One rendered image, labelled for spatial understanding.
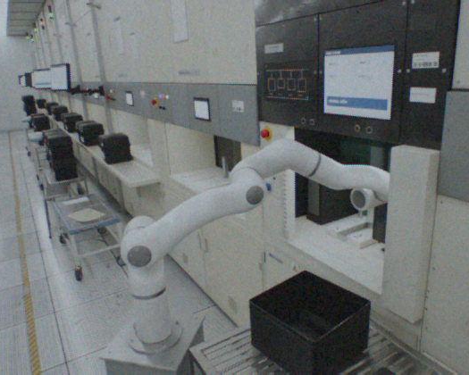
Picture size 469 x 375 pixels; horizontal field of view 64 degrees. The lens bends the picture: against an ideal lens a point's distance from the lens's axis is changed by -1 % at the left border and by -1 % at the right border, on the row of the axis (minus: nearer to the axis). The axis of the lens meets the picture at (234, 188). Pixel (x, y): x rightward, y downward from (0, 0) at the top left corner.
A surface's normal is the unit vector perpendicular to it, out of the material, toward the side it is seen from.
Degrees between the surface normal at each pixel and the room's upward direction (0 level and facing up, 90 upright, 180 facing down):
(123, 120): 90
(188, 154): 90
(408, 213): 90
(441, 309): 90
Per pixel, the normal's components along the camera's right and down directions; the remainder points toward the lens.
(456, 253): -0.86, 0.21
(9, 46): 0.51, 0.24
